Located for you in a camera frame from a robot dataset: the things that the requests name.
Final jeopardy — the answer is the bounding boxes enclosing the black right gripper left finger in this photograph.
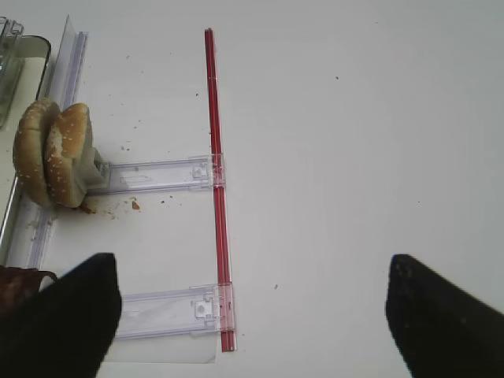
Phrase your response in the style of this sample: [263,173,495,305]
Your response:
[1,254,121,377]

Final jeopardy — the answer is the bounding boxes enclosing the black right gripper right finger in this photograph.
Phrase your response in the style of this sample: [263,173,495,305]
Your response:
[385,254,503,377]

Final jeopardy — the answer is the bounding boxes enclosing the dark red meat patties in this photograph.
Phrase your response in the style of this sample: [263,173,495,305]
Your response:
[1,266,57,315]

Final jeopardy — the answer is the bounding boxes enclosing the right near clear pusher track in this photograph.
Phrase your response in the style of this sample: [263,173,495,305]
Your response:
[116,283,235,339]

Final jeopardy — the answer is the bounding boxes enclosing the clear pusher track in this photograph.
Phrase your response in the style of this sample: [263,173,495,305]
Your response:
[87,154,225,196]
[116,283,235,339]

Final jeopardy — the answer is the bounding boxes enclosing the rear sesame bun top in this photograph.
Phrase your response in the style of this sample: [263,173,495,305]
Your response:
[44,102,94,208]

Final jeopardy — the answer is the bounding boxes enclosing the sesame bun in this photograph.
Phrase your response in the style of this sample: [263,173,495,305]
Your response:
[44,102,94,208]
[13,98,60,208]

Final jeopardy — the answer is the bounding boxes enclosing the front sesame bun top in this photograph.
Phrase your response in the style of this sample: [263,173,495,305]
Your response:
[13,98,60,208]

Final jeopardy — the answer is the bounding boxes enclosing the right far clear pusher track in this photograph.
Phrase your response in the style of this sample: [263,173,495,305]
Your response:
[87,154,225,196]

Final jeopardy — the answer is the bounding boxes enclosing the cream metal tray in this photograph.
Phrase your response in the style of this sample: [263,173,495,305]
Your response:
[1,35,51,265]

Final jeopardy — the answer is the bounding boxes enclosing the right clear long divider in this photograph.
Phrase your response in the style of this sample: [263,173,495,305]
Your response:
[6,14,89,269]

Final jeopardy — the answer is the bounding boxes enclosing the clear plastic salad box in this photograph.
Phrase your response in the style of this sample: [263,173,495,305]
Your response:
[1,17,24,127]

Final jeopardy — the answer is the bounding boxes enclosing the right red rail strip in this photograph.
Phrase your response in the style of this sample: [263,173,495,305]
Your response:
[205,28,236,353]

